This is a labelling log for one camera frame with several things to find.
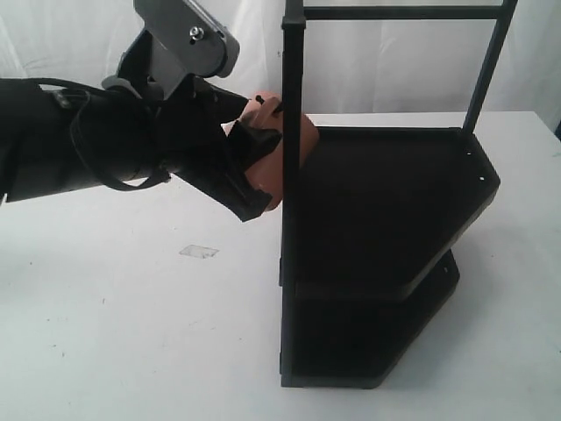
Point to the clear tape piece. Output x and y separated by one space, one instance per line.
198 252

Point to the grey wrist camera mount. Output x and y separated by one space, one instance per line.
180 38

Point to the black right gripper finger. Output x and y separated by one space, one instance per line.
218 174

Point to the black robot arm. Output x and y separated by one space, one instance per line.
52 133

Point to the pink ceramic mug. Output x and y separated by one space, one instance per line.
267 173

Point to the white backdrop cloth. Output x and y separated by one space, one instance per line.
350 66

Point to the black metal hook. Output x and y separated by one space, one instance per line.
270 107

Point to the black two-tier shelf rack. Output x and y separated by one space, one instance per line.
371 215

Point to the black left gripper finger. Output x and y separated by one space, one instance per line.
248 145

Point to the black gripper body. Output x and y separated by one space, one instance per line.
154 137

